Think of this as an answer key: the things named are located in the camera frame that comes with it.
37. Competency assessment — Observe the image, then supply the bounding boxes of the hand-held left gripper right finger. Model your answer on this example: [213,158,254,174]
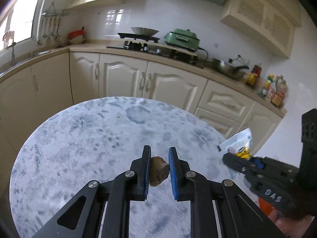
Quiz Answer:
[168,147,285,238]

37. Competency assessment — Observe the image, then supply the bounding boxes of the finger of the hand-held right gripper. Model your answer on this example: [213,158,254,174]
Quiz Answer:
[222,152,255,179]
[251,157,268,170]

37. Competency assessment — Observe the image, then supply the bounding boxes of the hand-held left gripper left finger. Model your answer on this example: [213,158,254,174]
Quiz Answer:
[31,145,152,238]

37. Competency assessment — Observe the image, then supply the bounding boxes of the brown lumpy chunk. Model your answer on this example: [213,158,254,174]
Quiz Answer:
[149,156,170,187]

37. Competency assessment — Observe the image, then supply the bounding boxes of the plastic bread packet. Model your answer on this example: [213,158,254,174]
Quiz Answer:
[217,128,254,160]

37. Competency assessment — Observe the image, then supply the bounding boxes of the person's right hand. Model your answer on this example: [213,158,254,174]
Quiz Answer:
[269,207,316,238]

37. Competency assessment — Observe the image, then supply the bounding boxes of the cream cabinet drawer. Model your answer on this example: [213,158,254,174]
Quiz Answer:
[198,79,255,123]
[194,108,242,139]

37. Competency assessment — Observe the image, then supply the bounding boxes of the cluster of condiment bottles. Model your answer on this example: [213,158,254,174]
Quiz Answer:
[259,74,289,108]

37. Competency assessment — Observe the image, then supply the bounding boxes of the yellow condiment bottle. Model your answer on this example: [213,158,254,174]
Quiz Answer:
[245,72,258,87]

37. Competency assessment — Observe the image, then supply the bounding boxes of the cream base cabinets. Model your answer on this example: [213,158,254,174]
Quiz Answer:
[0,43,288,159]

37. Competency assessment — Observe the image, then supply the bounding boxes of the dark sauce bottle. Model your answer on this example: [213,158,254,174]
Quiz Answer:
[251,63,263,86]

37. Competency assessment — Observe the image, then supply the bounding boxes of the black gas hob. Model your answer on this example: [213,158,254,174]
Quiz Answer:
[106,42,205,68]

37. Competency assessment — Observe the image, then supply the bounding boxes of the wooden board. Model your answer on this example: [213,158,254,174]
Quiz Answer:
[124,42,199,57]

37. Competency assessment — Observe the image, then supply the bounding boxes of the black induction cooker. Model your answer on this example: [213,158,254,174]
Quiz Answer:
[117,32,161,43]

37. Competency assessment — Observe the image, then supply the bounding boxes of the green electric pot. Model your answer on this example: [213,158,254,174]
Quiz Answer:
[164,28,201,51]

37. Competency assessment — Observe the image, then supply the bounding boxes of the shallow steel wok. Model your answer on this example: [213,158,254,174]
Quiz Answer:
[130,27,159,36]

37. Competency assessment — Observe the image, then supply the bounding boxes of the red food container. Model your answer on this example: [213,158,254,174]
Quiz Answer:
[68,28,87,39]

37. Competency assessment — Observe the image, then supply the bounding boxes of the row of hanging steel utensils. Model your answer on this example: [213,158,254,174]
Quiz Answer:
[37,15,62,45]

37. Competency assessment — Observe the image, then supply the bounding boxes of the sliding window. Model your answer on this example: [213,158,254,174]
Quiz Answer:
[0,0,47,50]

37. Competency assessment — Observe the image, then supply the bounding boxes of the steel wok with black handle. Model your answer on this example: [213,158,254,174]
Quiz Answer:
[212,58,249,80]

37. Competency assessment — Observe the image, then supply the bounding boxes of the black power cable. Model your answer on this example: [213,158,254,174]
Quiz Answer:
[197,47,211,62]

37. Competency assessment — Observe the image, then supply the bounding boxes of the steel wall rack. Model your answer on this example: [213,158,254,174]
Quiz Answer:
[41,2,71,16]

